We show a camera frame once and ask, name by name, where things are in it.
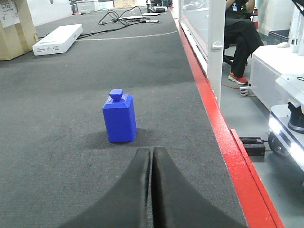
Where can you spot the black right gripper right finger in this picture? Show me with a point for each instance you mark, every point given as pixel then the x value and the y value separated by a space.
pixel 177 204

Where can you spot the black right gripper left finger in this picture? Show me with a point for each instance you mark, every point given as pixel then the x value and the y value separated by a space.
pixel 124 205

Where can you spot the blue plastic bottle part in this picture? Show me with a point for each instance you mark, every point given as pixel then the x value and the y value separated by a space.
pixel 119 117

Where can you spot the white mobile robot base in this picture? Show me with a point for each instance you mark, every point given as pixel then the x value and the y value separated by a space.
pixel 286 121

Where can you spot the black power adapter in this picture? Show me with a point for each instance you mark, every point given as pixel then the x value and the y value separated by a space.
pixel 254 146

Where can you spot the white cabinet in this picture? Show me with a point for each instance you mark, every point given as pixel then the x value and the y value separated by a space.
pixel 268 63

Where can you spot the white flat cardboard box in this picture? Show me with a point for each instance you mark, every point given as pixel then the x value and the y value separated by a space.
pixel 58 41

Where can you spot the seated person in black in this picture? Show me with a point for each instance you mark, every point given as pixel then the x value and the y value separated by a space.
pixel 242 32

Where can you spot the brown cardboard box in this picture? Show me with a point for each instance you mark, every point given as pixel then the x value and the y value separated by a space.
pixel 17 31

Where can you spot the white vertical post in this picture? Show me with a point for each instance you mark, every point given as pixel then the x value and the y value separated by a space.
pixel 216 45

